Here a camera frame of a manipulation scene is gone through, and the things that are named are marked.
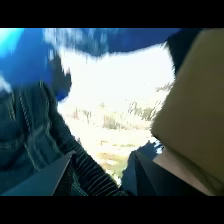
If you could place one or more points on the blue garment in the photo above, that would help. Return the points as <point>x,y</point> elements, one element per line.
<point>30,66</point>

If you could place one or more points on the dark jacket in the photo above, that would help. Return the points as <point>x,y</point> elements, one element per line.
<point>30,140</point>

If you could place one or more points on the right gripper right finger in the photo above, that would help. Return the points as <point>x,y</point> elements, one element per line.
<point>150,176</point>

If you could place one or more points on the brown garment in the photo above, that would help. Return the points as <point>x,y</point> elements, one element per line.
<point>196,110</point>

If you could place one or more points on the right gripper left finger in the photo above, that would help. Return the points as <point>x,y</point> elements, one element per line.
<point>43,180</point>

